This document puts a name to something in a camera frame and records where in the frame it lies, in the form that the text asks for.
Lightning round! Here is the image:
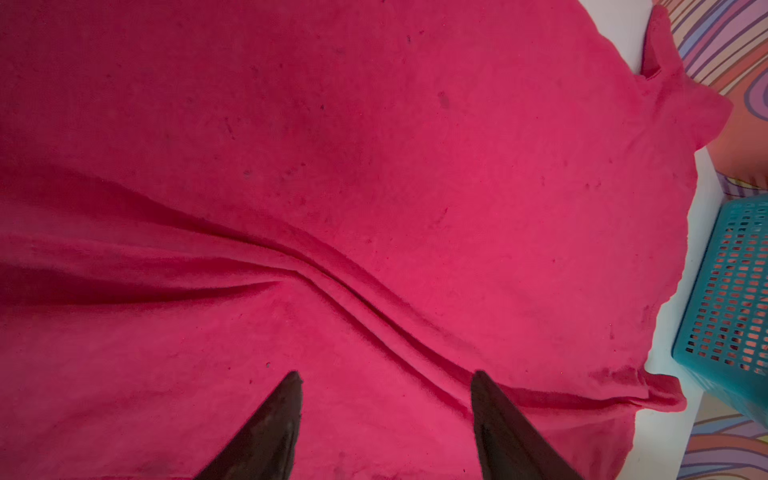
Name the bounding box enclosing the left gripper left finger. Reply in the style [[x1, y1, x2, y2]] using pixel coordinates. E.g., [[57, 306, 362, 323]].
[[195, 371, 302, 480]]

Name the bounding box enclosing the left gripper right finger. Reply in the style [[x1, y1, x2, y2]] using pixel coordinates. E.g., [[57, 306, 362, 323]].
[[471, 371, 581, 480]]

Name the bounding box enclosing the teal plastic basket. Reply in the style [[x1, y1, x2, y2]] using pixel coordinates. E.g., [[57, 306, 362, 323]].
[[672, 195, 768, 426]]

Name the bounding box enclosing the magenta t shirt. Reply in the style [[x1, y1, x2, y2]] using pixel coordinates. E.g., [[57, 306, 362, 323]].
[[1, 1, 732, 479]]

